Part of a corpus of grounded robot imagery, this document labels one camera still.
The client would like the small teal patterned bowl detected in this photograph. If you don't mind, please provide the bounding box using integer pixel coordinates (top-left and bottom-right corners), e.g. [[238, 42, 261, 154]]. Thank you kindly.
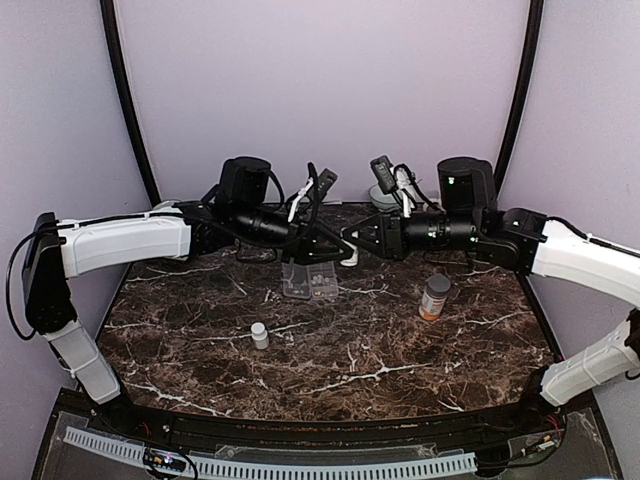
[[369, 184, 401, 212]]

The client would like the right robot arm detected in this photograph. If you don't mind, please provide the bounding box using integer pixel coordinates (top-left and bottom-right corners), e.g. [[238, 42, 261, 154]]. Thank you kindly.
[[343, 157, 639, 434]]

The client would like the black frame post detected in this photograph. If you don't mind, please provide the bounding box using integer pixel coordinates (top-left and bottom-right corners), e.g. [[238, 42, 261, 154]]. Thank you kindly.
[[99, 0, 161, 206], [494, 0, 545, 190]]

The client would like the clear plastic pill organizer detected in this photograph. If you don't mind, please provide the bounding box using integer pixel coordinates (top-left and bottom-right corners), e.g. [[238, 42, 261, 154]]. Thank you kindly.
[[281, 262, 339, 300]]

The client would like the white pill bottle front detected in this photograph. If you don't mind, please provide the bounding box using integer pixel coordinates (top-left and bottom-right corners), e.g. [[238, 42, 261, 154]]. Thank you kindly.
[[251, 322, 269, 350]]

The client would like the white pill bottle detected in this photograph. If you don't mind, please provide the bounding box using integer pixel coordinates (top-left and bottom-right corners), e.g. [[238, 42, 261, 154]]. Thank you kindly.
[[340, 243, 359, 268], [251, 322, 269, 350]]

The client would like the black right frame post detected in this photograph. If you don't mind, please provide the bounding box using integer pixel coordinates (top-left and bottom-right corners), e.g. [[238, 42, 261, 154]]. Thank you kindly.
[[494, 0, 545, 190]]

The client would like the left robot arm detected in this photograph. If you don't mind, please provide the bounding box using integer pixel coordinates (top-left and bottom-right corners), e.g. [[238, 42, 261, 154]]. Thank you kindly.
[[4, 156, 353, 436]]

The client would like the teal bowl on plate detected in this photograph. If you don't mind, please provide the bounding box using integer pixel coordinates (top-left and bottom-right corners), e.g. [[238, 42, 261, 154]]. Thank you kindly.
[[153, 199, 180, 210]]

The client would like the white slotted cable duct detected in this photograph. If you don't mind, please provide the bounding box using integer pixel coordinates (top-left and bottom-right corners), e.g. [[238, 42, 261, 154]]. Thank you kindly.
[[62, 427, 478, 479]]

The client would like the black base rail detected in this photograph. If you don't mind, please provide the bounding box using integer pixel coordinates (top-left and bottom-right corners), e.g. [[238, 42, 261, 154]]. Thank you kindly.
[[49, 384, 596, 451]]

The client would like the black left frame post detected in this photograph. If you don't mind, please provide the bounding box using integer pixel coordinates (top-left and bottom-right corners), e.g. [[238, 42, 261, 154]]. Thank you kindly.
[[99, 0, 161, 206]]

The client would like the orange pill bottle grey cap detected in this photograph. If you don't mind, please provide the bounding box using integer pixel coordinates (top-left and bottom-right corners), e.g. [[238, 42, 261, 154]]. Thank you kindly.
[[419, 274, 451, 321]]

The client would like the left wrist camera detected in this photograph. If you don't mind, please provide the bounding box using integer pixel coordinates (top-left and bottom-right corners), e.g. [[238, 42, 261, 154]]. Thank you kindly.
[[287, 164, 338, 222]]

